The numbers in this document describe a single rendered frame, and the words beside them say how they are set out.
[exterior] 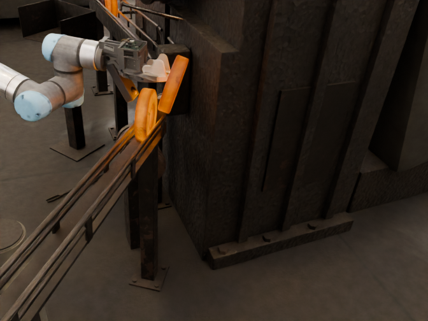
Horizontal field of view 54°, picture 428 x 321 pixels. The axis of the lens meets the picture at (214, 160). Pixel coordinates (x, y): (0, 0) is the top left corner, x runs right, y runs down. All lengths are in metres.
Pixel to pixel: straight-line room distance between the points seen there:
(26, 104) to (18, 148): 1.32
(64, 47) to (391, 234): 1.57
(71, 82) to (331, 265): 1.23
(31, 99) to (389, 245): 1.56
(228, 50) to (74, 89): 0.44
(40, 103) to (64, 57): 0.15
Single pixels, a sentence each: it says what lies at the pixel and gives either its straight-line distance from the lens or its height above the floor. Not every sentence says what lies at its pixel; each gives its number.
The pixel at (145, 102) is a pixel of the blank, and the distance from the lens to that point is 1.15.
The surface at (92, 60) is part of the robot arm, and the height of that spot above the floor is 0.87.
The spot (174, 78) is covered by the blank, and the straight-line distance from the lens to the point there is 1.07.
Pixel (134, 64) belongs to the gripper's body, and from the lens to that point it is 1.13.
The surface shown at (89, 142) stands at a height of 0.01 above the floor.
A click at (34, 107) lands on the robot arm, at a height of 0.79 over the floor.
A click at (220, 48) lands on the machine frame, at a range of 1.25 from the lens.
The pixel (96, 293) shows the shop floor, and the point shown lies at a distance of 1.66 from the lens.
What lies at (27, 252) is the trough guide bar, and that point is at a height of 0.72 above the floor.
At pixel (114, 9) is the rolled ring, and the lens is 2.28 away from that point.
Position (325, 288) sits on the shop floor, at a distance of 1.76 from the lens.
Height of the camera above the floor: 1.31
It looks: 35 degrees down
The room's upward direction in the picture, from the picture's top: 6 degrees clockwise
